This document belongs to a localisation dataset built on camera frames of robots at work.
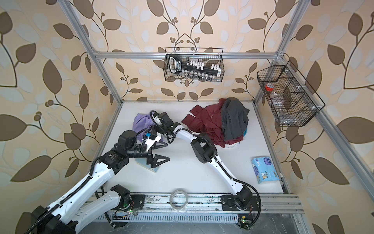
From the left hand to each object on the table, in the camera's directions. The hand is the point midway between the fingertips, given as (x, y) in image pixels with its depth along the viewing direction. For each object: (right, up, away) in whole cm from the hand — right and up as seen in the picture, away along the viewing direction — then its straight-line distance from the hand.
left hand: (168, 151), depth 69 cm
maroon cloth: (+23, +14, +34) cm, 43 cm away
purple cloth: (-25, +12, +33) cm, 43 cm away
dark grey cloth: (+37, +16, +18) cm, 44 cm away
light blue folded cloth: (-19, -12, +21) cm, 30 cm away
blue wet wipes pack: (+51, -13, +11) cm, 54 cm away
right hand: (-18, +6, +30) cm, 36 cm away
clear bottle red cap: (+59, +34, +19) cm, 70 cm away
